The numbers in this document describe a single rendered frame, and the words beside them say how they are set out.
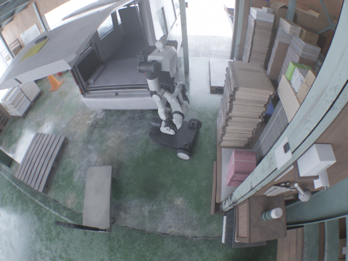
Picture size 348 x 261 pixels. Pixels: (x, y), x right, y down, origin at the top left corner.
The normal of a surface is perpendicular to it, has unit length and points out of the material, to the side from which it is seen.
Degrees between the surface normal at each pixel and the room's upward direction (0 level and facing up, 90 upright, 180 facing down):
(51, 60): 10
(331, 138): 90
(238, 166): 0
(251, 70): 0
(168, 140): 0
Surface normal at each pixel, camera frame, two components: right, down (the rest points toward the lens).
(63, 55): -0.07, -0.43
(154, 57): -0.30, 0.07
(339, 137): -0.14, 0.81
